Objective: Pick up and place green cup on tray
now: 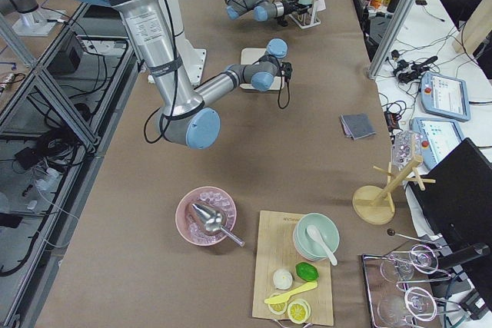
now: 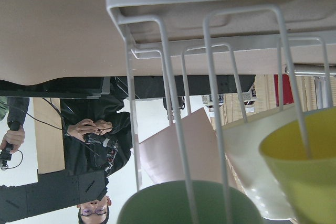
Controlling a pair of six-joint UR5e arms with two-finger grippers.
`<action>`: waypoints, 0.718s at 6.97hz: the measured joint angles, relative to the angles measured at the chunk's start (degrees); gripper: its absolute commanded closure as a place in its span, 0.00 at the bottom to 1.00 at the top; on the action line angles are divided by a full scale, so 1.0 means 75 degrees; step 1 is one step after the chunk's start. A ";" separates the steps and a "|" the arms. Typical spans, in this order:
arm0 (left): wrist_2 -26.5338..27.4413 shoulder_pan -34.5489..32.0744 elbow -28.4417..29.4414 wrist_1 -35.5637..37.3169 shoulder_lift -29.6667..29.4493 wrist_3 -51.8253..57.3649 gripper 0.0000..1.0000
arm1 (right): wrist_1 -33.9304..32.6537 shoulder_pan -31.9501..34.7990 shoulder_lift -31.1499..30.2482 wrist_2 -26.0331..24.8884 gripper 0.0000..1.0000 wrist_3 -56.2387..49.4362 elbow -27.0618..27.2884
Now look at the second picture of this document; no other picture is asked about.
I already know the green cup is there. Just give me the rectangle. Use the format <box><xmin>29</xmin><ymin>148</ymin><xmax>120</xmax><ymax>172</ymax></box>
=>
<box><xmin>117</xmin><ymin>180</ymin><xmax>263</xmax><ymax>224</ymax></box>

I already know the pink cup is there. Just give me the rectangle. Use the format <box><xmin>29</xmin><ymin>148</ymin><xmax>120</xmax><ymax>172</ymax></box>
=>
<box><xmin>138</xmin><ymin>107</ymin><xmax>237</xmax><ymax>190</ymax></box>

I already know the cream white cup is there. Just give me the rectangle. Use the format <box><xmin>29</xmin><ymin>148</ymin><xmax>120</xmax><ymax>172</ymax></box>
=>
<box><xmin>222</xmin><ymin>104</ymin><xmax>297</xmax><ymax>220</ymax></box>

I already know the yellow cup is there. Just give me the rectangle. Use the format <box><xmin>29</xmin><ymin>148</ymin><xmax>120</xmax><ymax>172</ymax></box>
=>
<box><xmin>259</xmin><ymin>108</ymin><xmax>335</xmax><ymax>223</ymax></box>

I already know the person in black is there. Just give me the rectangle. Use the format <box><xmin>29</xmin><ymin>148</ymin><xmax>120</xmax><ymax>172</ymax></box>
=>
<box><xmin>60</xmin><ymin>77</ymin><xmax>133</xmax><ymax>224</ymax></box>

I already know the white wire cup rack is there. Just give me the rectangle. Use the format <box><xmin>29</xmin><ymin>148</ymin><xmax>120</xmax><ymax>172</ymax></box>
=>
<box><xmin>106</xmin><ymin>0</ymin><xmax>335</xmax><ymax>223</ymax></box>

